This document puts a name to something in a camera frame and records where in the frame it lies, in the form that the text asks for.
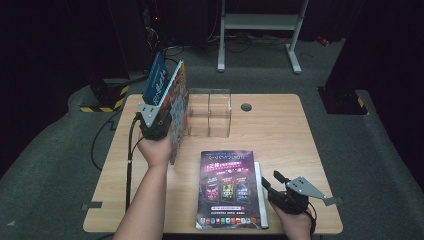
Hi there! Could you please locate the white metal stand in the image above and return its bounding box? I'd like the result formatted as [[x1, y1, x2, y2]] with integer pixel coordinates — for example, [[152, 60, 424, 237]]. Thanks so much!
[[217, 0, 309, 75]]

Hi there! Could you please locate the dark equipment rack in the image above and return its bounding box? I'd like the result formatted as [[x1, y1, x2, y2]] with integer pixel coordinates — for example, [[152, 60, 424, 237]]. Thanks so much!
[[139, 0, 168, 73]]

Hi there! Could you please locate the clear acrylic book rack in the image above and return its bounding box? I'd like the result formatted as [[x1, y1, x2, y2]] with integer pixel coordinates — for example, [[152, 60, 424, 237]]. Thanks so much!
[[186, 88, 233, 139]]

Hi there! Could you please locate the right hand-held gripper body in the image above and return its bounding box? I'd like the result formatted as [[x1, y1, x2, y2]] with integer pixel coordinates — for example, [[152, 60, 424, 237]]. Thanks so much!
[[267, 176, 331, 215]]

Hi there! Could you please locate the person's right hand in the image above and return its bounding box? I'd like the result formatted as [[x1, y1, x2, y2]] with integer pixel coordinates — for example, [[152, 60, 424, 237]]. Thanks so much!
[[270, 202, 313, 240]]

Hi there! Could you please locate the bundle of black cables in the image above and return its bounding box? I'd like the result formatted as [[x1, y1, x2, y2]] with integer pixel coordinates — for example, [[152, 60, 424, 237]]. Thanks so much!
[[226, 31, 291, 54]]

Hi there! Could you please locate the black floor cable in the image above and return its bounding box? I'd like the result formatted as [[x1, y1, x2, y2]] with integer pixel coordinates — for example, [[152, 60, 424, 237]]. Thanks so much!
[[163, 45, 185, 65], [90, 109, 123, 172]]

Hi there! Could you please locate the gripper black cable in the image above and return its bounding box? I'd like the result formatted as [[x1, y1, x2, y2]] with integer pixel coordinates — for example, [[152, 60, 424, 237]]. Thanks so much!
[[306, 201, 318, 238], [124, 113, 143, 213]]

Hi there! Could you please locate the white book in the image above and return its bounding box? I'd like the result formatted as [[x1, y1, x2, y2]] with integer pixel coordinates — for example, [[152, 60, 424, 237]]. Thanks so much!
[[253, 161, 270, 230]]

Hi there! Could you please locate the light blue picture book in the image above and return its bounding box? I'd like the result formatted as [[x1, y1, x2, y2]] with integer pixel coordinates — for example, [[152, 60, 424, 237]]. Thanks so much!
[[156, 59, 190, 166]]

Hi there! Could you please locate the dark blue picture book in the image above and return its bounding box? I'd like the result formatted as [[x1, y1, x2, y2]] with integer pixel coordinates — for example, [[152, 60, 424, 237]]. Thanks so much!
[[142, 51, 171, 107]]

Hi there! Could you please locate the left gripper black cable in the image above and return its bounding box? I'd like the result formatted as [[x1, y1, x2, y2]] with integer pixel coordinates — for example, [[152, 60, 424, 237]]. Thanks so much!
[[124, 113, 143, 213]]

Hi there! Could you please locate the purple and red magazine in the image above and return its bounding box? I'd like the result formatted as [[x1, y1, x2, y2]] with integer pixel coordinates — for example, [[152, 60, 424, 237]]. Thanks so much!
[[194, 149, 263, 231]]

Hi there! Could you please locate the person's left hand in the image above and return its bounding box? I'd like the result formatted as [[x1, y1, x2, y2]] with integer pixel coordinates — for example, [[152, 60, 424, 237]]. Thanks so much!
[[137, 131, 173, 170]]

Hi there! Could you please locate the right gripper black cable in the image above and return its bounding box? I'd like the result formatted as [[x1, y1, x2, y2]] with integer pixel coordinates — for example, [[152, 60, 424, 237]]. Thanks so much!
[[306, 201, 318, 238]]

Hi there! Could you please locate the black stand with striped base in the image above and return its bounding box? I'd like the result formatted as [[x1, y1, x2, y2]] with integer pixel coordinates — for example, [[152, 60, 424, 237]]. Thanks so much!
[[79, 77, 130, 114], [318, 86, 369, 116]]

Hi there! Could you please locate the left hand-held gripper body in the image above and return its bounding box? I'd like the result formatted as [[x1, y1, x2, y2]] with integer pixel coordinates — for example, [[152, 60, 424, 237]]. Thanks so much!
[[137, 102, 173, 141]]

